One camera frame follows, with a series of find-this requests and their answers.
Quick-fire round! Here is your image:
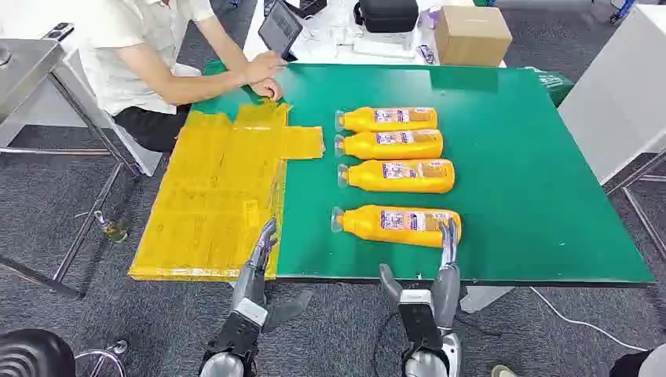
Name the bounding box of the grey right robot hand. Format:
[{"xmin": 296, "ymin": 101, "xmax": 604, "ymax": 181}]
[{"xmin": 378, "ymin": 218, "xmax": 462, "ymax": 331}]

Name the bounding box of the black ribbed round device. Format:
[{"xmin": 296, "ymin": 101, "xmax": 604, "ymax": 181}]
[{"xmin": 0, "ymin": 328, "xmax": 77, "ymax": 377}]

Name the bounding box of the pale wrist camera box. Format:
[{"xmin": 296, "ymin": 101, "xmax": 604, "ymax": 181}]
[
  {"xmin": 397, "ymin": 289, "xmax": 434, "ymax": 308},
  {"xmin": 233, "ymin": 298, "xmax": 270, "ymax": 329}
]

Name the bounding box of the black phone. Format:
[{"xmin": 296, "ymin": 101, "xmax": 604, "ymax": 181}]
[{"xmin": 42, "ymin": 21, "xmax": 75, "ymax": 42}]

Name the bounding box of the person's left hand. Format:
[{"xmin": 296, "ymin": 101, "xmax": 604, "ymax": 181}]
[{"xmin": 244, "ymin": 50, "xmax": 288, "ymax": 84}]

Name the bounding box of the black carry bag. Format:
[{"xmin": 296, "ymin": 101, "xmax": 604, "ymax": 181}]
[{"xmin": 353, "ymin": 0, "xmax": 420, "ymax": 35}]

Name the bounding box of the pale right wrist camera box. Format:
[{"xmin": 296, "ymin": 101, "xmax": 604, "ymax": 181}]
[{"xmin": 397, "ymin": 289, "xmax": 434, "ymax": 308}]

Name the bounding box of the yellow sheet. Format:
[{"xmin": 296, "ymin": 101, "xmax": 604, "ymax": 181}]
[{"xmin": 127, "ymin": 100, "xmax": 326, "ymax": 283}]

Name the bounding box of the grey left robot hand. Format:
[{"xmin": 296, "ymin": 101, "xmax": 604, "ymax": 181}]
[{"xmin": 231, "ymin": 218, "xmax": 314, "ymax": 335}]

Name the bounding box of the white side table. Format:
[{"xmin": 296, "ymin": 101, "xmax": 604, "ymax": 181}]
[{"xmin": 557, "ymin": 4, "xmax": 666, "ymax": 187}]

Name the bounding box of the brown cardboard box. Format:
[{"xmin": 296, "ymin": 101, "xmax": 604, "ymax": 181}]
[{"xmin": 434, "ymin": 5, "xmax": 514, "ymax": 68}]

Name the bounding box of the person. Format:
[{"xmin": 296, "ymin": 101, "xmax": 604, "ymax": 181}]
[{"xmin": 78, "ymin": 0, "xmax": 288, "ymax": 155}]

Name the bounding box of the white floor cable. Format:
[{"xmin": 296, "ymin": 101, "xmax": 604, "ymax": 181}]
[{"xmin": 529, "ymin": 286, "xmax": 650, "ymax": 353}]

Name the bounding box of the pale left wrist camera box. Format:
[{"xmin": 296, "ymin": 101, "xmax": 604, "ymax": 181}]
[{"xmin": 233, "ymin": 298, "xmax": 270, "ymax": 329}]

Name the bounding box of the green table mat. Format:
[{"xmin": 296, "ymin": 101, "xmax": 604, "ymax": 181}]
[{"xmin": 191, "ymin": 60, "xmax": 656, "ymax": 286}]

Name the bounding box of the person's right hand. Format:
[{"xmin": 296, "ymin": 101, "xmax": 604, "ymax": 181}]
[{"xmin": 249, "ymin": 78, "xmax": 284, "ymax": 102}]

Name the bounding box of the green bag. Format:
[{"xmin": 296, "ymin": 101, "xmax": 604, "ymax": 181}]
[{"xmin": 524, "ymin": 66, "xmax": 576, "ymax": 108}]

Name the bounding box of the clear bottle on floor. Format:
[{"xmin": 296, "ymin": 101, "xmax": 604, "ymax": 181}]
[{"xmin": 93, "ymin": 210, "xmax": 129, "ymax": 244}]

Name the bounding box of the dark tablet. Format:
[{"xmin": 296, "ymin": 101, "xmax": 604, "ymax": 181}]
[{"xmin": 258, "ymin": 0, "xmax": 305, "ymax": 59}]

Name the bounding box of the orange drink bottle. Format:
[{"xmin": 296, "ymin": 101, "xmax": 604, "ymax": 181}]
[
  {"xmin": 336, "ymin": 158, "xmax": 456, "ymax": 195},
  {"xmin": 330, "ymin": 204, "xmax": 463, "ymax": 249},
  {"xmin": 334, "ymin": 129, "xmax": 445, "ymax": 161},
  {"xmin": 334, "ymin": 106, "xmax": 438, "ymax": 134}
]

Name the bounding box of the white table leg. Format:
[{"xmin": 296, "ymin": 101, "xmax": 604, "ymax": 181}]
[{"xmin": 459, "ymin": 285, "xmax": 517, "ymax": 315}]

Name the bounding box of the person's hand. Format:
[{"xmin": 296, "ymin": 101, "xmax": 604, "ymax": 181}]
[
  {"xmin": 244, "ymin": 50, "xmax": 288, "ymax": 84},
  {"xmin": 249, "ymin": 78, "xmax": 284, "ymax": 102}
]

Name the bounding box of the steel frame table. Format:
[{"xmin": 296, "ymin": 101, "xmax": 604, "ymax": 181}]
[{"xmin": 0, "ymin": 38, "xmax": 163, "ymax": 301}]

